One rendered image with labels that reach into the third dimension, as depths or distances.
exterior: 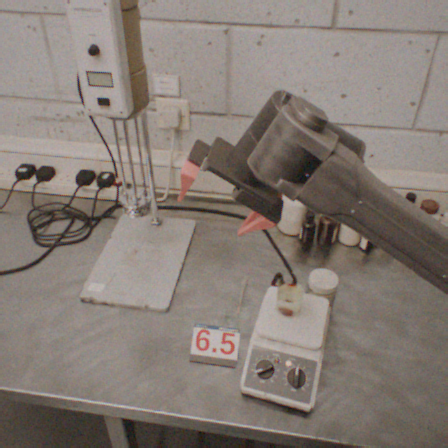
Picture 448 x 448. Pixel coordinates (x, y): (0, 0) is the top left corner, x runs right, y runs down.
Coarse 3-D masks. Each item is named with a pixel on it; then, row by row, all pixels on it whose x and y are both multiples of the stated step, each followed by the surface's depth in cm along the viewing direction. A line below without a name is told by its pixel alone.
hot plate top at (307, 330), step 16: (272, 288) 94; (272, 304) 91; (304, 304) 91; (320, 304) 91; (272, 320) 88; (288, 320) 88; (304, 320) 88; (320, 320) 88; (272, 336) 85; (288, 336) 85; (304, 336) 85; (320, 336) 85
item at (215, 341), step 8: (200, 328) 93; (200, 336) 92; (208, 336) 92; (216, 336) 92; (224, 336) 92; (232, 336) 92; (200, 344) 92; (208, 344) 92; (216, 344) 92; (224, 344) 92; (232, 344) 92; (208, 352) 92; (216, 352) 92; (224, 352) 91; (232, 352) 91
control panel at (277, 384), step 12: (252, 348) 86; (264, 348) 86; (252, 360) 85; (288, 360) 84; (300, 360) 84; (312, 360) 84; (252, 372) 84; (276, 372) 84; (312, 372) 83; (252, 384) 84; (264, 384) 83; (276, 384) 83; (288, 384) 83; (312, 384) 82; (288, 396) 82; (300, 396) 82
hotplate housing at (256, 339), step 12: (252, 336) 88; (324, 336) 88; (276, 348) 85; (288, 348) 85; (300, 348) 85; (240, 384) 84; (252, 396) 85; (264, 396) 83; (276, 396) 83; (312, 396) 82; (300, 408) 82; (312, 408) 82
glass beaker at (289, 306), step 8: (288, 272) 87; (280, 280) 87; (288, 280) 88; (296, 280) 88; (304, 280) 86; (304, 288) 84; (280, 296) 85; (288, 296) 84; (296, 296) 84; (280, 304) 87; (288, 304) 85; (296, 304) 86; (280, 312) 88; (288, 312) 87; (296, 312) 87
